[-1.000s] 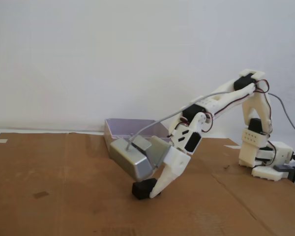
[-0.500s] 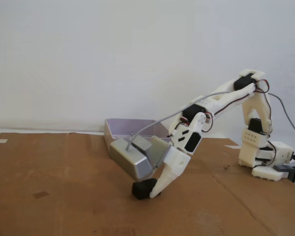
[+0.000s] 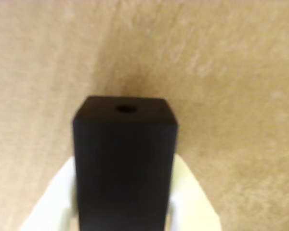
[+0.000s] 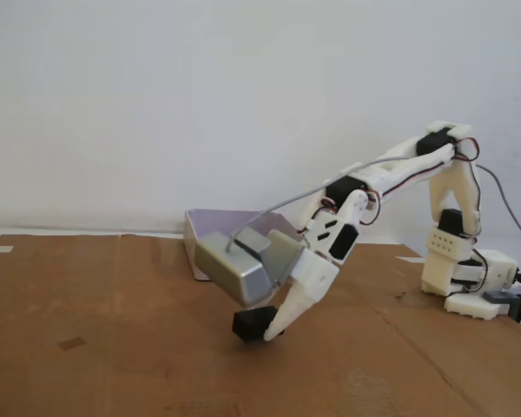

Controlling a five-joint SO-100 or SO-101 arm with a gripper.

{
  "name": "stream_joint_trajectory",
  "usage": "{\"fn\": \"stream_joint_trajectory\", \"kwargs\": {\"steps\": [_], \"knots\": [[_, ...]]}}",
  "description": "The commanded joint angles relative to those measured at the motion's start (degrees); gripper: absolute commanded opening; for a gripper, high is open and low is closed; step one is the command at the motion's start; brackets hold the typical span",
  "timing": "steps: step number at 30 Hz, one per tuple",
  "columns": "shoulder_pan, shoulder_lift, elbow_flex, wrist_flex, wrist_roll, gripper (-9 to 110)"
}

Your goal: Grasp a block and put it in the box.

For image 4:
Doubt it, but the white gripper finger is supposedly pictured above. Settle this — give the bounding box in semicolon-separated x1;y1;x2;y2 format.
263;279;321;343

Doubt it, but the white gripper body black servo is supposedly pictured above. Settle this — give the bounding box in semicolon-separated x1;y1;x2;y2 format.
290;215;361;301

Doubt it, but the black rectangular block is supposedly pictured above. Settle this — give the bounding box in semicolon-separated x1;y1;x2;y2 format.
232;305;286;345

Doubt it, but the pale plastic open box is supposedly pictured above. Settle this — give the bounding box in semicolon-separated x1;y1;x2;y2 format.
183;208;307;282

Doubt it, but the silver webcam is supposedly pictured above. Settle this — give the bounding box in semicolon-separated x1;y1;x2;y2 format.
194;232;274;308

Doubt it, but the gray and black table clamp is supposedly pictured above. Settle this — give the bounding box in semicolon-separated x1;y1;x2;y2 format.
484;290;521;335

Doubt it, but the brown cardboard sheet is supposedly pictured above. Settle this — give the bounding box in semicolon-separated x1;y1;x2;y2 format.
0;233;521;417

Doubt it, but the gray webcam mount bracket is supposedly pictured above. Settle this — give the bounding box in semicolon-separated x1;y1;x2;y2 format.
236;228;306;288

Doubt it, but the gray webcam cable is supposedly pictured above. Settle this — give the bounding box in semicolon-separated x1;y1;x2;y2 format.
224;161;521;261

